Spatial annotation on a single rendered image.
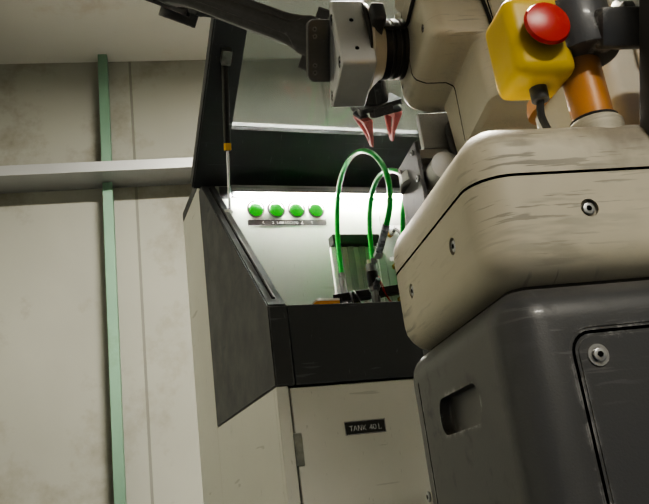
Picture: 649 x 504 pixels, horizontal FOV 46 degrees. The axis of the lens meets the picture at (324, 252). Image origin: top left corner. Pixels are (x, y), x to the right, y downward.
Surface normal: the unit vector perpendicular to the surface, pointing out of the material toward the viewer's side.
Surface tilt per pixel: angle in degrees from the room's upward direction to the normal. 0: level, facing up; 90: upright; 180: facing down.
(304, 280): 90
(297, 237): 90
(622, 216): 90
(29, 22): 180
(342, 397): 90
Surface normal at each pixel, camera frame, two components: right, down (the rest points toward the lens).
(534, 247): 0.17, -0.18
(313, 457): 0.32, -0.33
